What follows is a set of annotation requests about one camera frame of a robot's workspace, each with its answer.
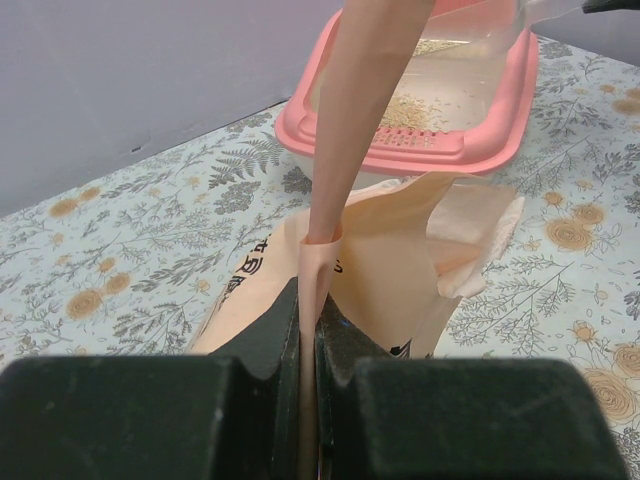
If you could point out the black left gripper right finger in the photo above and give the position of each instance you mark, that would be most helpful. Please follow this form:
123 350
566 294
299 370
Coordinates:
385 417

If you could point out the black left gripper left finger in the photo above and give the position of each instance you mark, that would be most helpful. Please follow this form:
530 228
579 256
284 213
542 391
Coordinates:
229 414

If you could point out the floral patterned table mat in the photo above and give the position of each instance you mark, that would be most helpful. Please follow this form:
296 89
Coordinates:
131 262

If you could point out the clear plastic litter scoop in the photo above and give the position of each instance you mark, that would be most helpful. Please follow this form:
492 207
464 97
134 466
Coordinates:
496 24

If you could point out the peach cat litter bag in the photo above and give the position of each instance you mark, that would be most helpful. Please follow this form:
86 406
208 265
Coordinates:
396 261

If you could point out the beige litter pellets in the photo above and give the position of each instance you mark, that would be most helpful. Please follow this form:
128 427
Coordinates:
404 110

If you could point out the pink cat litter box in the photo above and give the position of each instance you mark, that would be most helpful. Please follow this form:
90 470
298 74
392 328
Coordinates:
478 102

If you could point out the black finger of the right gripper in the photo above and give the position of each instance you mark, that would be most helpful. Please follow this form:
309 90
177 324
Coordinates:
600 6

